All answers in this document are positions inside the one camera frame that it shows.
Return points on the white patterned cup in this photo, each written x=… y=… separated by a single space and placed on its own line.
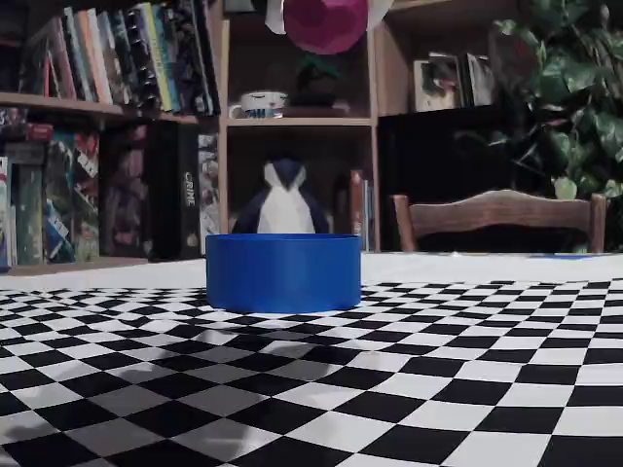
x=263 y=104

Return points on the blue red game box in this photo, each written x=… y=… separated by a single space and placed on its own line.
x=73 y=194

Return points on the navy white penguin plush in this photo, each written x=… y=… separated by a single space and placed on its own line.
x=284 y=204

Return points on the yellow green spine book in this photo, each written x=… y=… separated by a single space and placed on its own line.
x=158 y=58

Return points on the reddish brown spine book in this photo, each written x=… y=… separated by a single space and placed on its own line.
x=62 y=63

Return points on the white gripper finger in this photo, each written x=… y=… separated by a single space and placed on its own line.
x=378 y=12

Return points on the pink faceted ball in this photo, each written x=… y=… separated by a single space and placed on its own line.
x=326 y=24

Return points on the black white checkered mat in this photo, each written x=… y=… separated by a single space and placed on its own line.
x=389 y=389

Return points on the dark red game box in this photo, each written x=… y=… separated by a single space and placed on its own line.
x=124 y=194

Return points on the blue tape strip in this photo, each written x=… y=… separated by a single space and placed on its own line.
x=564 y=256

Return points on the wooden bookshelf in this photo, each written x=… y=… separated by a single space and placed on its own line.
x=297 y=124

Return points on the green leafy houseplant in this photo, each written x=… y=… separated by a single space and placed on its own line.
x=574 y=97

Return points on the small bonsai in pot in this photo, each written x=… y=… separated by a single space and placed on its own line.
x=316 y=92

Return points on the black crime game box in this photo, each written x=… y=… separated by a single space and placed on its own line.
x=172 y=190

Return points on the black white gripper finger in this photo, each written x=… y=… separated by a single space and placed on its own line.
x=275 y=17

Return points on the white spine game box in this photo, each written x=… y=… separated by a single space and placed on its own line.
x=208 y=194

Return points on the blue round box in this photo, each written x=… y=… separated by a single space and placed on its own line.
x=282 y=275

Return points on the illustrated cover book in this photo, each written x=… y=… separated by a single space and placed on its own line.
x=438 y=85

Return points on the green game box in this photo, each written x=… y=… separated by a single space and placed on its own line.
x=29 y=209

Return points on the orange spine book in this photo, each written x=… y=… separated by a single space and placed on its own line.
x=95 y=58

